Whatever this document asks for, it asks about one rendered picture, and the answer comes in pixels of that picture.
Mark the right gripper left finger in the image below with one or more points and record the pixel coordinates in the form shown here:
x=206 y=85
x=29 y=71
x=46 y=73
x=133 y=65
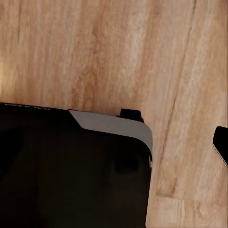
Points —
x=11 y=142

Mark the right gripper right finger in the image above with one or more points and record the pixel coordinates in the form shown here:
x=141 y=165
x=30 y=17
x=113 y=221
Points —
x=220 y=140

